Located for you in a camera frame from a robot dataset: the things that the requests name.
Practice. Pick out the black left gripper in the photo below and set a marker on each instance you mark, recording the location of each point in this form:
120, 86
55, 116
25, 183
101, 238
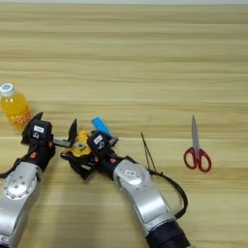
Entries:
42, 155

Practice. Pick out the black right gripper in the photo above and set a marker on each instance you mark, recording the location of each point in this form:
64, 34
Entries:
105, 160

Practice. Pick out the yellow black tape measure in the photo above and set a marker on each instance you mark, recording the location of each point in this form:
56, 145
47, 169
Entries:
79, 145

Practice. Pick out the orange juice bottle white cap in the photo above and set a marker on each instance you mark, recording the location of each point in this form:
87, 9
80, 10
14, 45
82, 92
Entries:
14, 106

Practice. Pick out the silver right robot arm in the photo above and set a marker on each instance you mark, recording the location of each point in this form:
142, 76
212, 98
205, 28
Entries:
145, 200

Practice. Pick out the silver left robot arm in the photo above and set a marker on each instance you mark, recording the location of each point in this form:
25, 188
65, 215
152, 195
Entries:
19, 200

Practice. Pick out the right gripper labelled black box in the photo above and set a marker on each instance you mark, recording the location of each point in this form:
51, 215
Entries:
98, 142

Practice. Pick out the blue rectangular block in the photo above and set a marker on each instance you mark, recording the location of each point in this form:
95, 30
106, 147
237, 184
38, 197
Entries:
100, 125

